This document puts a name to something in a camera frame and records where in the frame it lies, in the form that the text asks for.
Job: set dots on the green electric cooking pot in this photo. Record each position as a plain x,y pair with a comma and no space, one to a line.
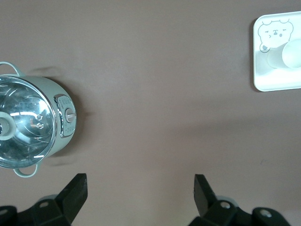
67,115

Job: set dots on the brown table mat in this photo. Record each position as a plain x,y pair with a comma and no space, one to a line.
152,94

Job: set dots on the white bear print tray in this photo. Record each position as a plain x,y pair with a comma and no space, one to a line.
270,80

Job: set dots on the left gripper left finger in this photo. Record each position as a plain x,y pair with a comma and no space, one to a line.
68,200

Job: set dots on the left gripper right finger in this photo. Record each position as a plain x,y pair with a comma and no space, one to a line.
209,207

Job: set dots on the white paper cup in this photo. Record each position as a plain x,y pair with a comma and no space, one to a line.
291,55

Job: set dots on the glass pot lid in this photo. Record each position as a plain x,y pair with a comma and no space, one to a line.
28,113

